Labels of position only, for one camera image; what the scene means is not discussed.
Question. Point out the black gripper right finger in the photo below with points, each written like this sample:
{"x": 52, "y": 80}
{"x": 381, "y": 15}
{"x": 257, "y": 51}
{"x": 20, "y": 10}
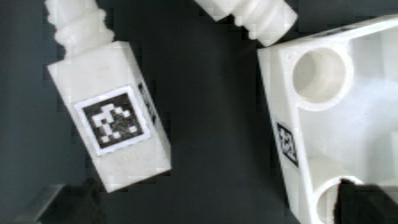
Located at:
{"x": 367, "y": 204}

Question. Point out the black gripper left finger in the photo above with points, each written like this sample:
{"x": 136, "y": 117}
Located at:
{"x": 66, "y": 204}

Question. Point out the white chair leg with tag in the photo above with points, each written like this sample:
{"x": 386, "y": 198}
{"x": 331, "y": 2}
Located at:
{"x": 106, "y": 95}
{"x": 264, "y": 15}

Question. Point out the white chair seat plate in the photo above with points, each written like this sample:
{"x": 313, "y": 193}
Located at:
{"x": 331, "y": 87}

